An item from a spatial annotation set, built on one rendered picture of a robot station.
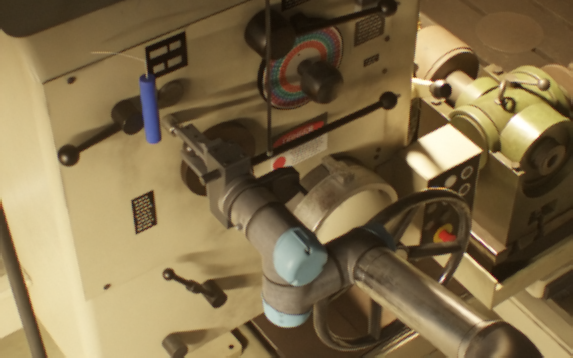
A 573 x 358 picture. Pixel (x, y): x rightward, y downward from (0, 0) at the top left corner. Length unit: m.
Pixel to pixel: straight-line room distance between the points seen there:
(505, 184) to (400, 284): 0.92
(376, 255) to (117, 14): 0.53
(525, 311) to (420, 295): 1.32
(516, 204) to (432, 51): 0.42
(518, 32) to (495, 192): 0.82
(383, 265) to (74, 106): 0.52
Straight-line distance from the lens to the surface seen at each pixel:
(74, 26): 1.66
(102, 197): 1.82
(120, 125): 1.70
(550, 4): 3.35
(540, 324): 2.84
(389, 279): 1.60
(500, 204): 2.51
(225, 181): 1.62
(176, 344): 2.15
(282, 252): 1.54
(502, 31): 3.21
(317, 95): 1.84
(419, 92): 2.23
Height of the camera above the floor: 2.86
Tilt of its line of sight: 43 degrees down
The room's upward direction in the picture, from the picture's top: straight up
